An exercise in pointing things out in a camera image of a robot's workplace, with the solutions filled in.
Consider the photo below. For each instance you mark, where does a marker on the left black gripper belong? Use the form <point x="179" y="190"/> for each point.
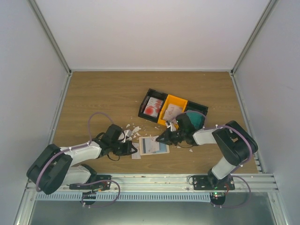
<point x="127" y="151"/>

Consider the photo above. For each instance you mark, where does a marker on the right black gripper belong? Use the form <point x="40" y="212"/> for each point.
<point x="167" y="136"/>

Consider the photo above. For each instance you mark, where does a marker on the beige leather card holder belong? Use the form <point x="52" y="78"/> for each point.
<point x="163" y="149"/>

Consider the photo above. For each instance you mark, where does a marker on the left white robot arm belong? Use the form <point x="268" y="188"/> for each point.
<point x="65" y="166"/>

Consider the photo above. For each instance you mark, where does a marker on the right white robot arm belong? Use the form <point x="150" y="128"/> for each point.
<point x="235" y="144"/>

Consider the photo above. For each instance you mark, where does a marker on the red circle cards stack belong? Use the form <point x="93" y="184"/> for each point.
<point x="153" y="107"/>

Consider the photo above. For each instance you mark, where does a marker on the teal cards stack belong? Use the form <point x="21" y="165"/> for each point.
<point x="196" y="119"/>

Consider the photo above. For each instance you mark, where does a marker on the yellow bin middle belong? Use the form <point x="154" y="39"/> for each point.
<point x="171" y="100"/>

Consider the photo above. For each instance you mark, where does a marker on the black bin right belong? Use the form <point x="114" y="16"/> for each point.
<point x="195" y="107"/>

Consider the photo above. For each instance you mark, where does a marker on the black bin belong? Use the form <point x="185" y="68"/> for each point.
<point x="151" y="93"/>
<point x="195" y="107"/>

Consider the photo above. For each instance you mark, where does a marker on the black bin left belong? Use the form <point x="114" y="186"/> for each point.
<point x="151" y="93"/>

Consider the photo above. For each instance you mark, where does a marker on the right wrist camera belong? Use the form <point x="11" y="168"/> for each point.
<point x="171" y="126"/>

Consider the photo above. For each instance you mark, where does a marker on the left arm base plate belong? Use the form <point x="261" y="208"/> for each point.
<point x="95" y="184"/>

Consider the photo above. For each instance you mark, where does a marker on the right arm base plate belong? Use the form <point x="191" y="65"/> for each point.
<point x="218" y="188"/>

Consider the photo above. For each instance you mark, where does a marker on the grey slotted cable duct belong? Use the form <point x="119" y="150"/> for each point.
<point x="129" y="196"/>

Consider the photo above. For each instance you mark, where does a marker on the aluminium rail frame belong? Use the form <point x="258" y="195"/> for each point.
<point x="178" y="183"/>

